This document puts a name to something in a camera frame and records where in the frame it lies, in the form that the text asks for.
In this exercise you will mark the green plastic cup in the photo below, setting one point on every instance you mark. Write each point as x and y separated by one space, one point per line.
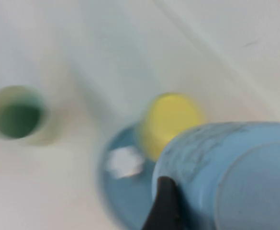
15 119

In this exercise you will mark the blue cup stand white caps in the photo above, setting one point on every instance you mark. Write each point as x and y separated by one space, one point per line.
130 198

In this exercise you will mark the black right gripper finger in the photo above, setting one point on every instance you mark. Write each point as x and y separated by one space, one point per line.
166 206

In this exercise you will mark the light blue plastic cup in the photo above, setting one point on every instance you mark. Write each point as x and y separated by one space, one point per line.
214 155

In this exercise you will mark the yellow plastic cup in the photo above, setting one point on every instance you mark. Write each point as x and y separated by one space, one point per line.
171 119

